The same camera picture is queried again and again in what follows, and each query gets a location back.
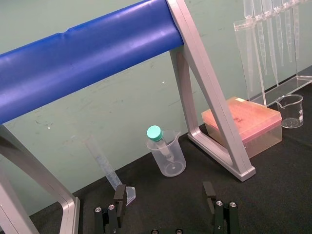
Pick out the green capped centrifuge tube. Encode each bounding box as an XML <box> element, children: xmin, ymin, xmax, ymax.
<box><xmin>146</xmin><ymin>125</ymin><xmax>175</xmax><ymax>162</ymax></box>

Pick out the clear plastic graduated cylinder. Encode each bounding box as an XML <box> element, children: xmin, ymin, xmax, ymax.
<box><xmin>85</xmin><ymin>135</ymin><xmax>137</xmax><ymax>203</ymax></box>

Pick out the pink lidded pipette tip box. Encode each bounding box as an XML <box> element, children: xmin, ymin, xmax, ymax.
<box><xmin>201</xmin><ymin>96</ymin><xmax>283</xmax><ymax>158</ymax></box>

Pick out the grey triangular stand support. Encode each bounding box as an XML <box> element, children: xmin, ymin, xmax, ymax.
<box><xmin>0</xmin><ymin>124</ymin><xmax>81</xmax><ymax>234</ymax></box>
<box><xmin>167</xmin><ymin>0</ymin><xmax>257</xmax><ymax>182</ymax></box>

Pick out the clear acrylic pipette rack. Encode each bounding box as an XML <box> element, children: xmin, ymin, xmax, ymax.
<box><xmin>233</xmin><ymin>19</ymin><xmax>312</xmax><ymax>108</ymax></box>

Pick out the clear plastic transfer pipette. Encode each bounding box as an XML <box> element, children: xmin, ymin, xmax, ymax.
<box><xmin>272</xmin><ymin>0</ymin><xmax>285</xmax><ymax>67</ymax></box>
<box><xmin>261</xmin><ymin>0</ymin><xmax>279</xmax><ymax>86</ymax></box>
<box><xmin>290</xmin><ymin>0</ymin><xmax>300</xmax><ymax>59</ymax></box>
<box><xmin>282</xmin><ymin>0</ymin><xmax>293</xmax><ymax>63</ymax></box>
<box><xmin>253</xmin><ymin>0</ymin><xmax>268</xmax><ymax>76</ymax></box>
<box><xmin>243</xmin><ymin>0</ymin><xmax>254</xmax><ymax>93</ymax></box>

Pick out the small glass beaker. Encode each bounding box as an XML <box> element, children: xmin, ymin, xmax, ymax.
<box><xmin>275</xmin><ymin>94</ymin><xmax>304</xmax><ymax>129</ymax></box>

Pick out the blue plastic roller tube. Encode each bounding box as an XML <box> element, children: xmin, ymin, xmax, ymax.
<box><xmin>0</xmin><ymin>0</ymin><xmax>185</xmax><ymax>125</ymax></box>

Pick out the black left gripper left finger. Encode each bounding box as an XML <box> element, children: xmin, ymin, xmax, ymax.
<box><xmin>94</xmin><ymin>184</ymin><xmax>128</xmax><ymax>234</ymax></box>

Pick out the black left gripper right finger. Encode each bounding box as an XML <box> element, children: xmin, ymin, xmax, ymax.
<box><xmin>202</xmin><ymin>181</ymin><xmax>241</xmax><ymax>234</ymax></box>

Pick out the clear plastic beaker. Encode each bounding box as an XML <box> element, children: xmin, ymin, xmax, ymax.
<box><xmin>146</xmin><ymin>130</ymin><xmax>187</xmax><ymax>178</ymax></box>

